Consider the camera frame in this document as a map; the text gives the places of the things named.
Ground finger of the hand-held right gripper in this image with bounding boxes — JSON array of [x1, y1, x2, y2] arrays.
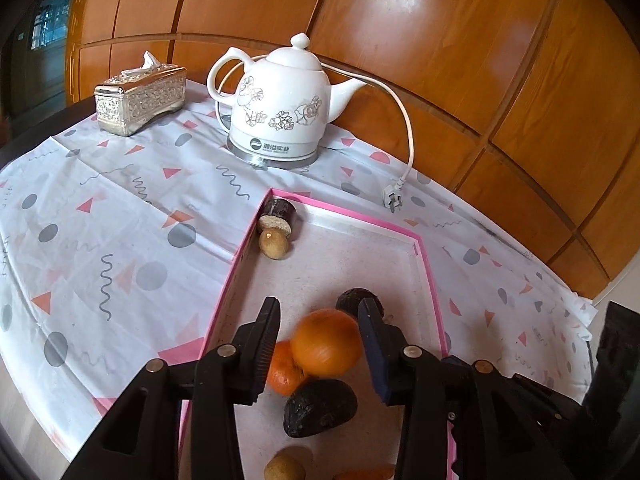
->
[[502, 374, 597, 456]]

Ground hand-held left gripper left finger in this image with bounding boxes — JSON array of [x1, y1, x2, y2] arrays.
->
[[60, 296, 281, 480]]

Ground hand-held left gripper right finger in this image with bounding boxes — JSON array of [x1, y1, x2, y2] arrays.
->
[[357, 297, 591, 480]]

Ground large orange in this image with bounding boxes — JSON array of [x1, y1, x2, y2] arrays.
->
[[290, 308, 363, 378]]

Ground small dark water chestnut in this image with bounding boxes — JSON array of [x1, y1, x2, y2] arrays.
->
[[335, 287, 385, 323]]

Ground pink shallow tray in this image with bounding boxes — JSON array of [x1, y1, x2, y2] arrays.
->
[[177, 187, 458, 480]]

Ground small mandarin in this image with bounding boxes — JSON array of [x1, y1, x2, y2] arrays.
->
[[265, 340, 307, 396]]

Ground large dark water chestnut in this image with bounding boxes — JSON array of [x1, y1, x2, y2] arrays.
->
[[283, 379, 359, 439]]

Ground small brown longan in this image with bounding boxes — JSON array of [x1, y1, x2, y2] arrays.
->
[[264, 450, 306, 480], [258, 227, 290, 261]]

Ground white patterned tablecloth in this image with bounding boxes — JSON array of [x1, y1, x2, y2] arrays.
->
[[0, 92, 601, 480]]

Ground white floral electric kettle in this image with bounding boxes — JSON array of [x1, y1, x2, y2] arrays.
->
[[207, 32, 373, 170]]

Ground silver embossed tissue box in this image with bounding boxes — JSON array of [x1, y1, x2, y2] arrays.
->
[[94, 51, 187, 137]]

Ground wooden panelled cabinet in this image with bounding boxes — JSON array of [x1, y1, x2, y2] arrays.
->
[[65, 0, 640, 301]]

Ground glass window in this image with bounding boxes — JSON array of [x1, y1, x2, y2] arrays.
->
[[27, 0, 71, 53]]

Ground white power cord with plug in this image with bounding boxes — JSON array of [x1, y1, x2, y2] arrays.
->
[[320, 60, 416, 215]]

